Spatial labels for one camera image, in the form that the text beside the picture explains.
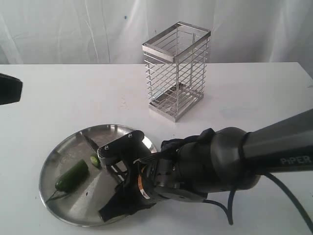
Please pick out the wire mesh utensil holder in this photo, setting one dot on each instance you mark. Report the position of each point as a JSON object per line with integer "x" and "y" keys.
{"x": 175, "y": 63}

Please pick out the round steel plate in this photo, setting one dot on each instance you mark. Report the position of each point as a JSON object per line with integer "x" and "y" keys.
{"x": 82, "y": 205}

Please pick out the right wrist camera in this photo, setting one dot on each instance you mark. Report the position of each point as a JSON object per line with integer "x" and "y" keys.
{"x": 127, "y": 148}

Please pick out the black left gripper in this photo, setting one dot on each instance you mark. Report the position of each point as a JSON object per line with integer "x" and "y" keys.
{"x": 10, "y": 89}

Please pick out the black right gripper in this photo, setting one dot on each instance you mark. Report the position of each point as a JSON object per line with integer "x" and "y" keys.
{"x": 145, "y": 185}

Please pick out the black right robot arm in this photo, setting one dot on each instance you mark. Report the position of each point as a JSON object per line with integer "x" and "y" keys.
{"x": 214, "y": 161}

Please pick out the black kitchen knife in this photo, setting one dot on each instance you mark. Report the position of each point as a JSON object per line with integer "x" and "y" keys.
{"x": 113, "y": 169}

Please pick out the green chili pepper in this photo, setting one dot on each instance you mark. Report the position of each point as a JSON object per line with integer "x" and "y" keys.
{"x": 70, "y": 180}

